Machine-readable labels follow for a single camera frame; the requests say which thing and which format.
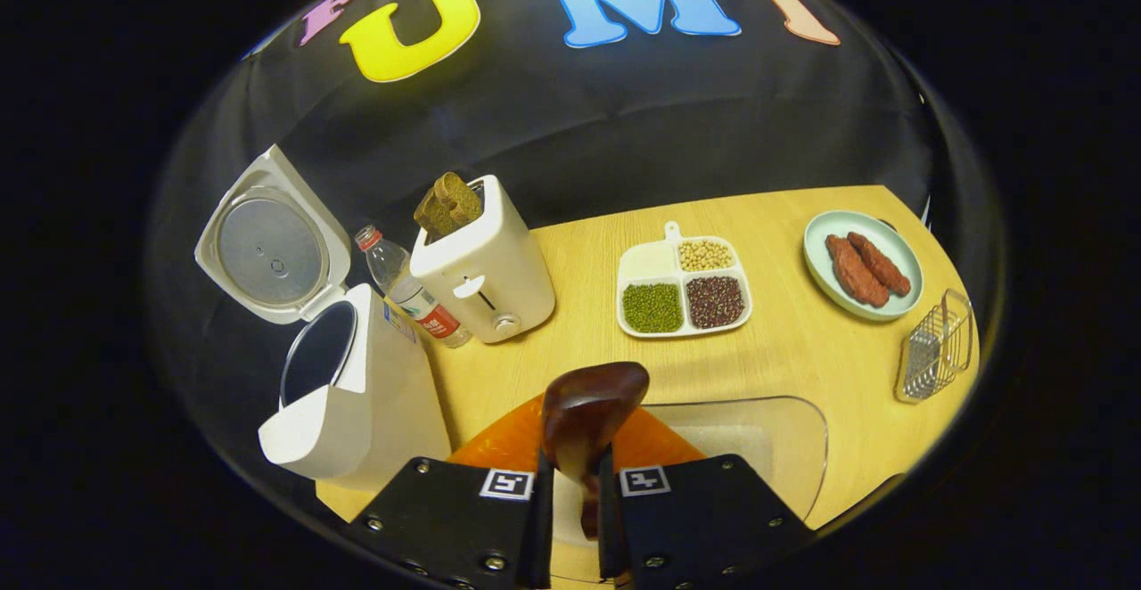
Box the clear glass tray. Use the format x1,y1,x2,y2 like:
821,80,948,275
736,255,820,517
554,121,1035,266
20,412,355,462
551,394,830,586

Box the clear plastic water bottle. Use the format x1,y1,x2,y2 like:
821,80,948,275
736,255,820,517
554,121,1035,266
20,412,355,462
355,225,473,348

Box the green mung beans portion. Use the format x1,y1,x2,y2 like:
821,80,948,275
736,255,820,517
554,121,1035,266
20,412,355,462
622,283,685,334

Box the white toaster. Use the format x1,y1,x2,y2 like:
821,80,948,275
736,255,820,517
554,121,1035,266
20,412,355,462
408,174,556,344

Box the brown bread slice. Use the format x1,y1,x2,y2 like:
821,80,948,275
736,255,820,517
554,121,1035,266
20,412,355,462
414,184,461,237
434,171,484,225

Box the metal wire chopstick holder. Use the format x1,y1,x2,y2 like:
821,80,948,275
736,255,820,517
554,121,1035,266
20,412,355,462
894,289,974,406

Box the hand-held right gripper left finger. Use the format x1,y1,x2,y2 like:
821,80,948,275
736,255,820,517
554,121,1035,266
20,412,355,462
348,394,555,590

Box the brown wooden spoon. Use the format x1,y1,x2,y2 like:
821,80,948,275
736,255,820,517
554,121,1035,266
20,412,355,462
541,361,652,540

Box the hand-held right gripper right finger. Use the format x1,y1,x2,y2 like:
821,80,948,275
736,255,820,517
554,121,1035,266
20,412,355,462
595,407,817,590

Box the pale green plate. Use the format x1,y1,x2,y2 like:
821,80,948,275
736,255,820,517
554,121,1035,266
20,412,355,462
802,209,925,322

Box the white rice cooker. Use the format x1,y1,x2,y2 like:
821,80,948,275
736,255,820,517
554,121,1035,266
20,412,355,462
194,144,454,493

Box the red beans portion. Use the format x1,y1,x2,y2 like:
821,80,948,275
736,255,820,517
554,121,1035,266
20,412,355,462
685,275,746,330

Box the red sausage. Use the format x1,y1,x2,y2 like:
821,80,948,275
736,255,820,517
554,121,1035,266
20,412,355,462
825,234,891,308
847,232,912,297

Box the yellow soybeans portion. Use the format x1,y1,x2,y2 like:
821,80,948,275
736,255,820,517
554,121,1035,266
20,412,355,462
678,239,735,272

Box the white divided grain dish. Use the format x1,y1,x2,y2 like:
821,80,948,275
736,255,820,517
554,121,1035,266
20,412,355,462
615,220,754,340

